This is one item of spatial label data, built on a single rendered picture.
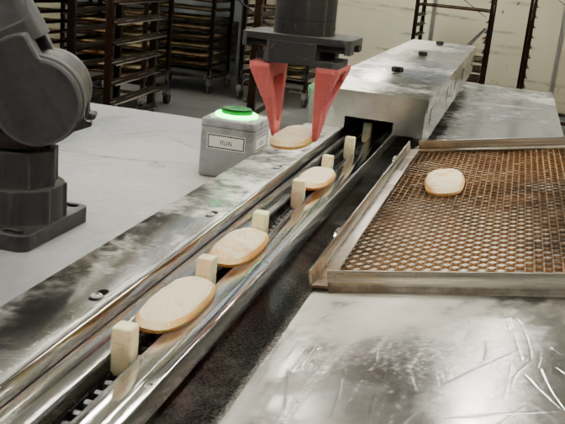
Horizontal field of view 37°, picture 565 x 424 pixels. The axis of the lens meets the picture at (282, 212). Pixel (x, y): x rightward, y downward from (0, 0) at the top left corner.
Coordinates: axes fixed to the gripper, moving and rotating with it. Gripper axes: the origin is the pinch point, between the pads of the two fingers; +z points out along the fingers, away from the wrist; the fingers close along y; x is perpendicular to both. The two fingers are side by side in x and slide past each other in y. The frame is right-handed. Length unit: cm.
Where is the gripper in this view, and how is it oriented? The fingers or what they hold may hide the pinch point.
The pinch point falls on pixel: (295, 129)
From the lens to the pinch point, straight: 82.4
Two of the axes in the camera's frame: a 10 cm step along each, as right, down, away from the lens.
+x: 2.6, -2.5, 9.3
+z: -0.8, 9.6, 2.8
